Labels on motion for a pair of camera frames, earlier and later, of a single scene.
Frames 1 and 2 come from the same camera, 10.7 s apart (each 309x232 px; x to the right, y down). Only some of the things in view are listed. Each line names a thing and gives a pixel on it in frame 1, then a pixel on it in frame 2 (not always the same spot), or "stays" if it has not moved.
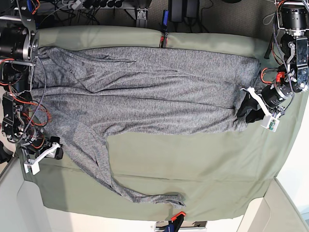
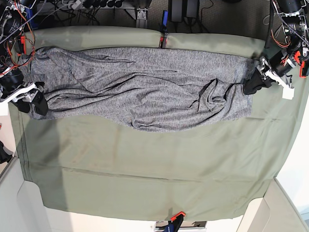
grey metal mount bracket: x=141 y=21 stays
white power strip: x=76 y=5 stays
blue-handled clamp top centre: x=164 y=39 stays
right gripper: x=273 y=95 -> x=279 y=64
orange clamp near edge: x=175 y=222 stays
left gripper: x=35 y=141 -> x=13 y=88
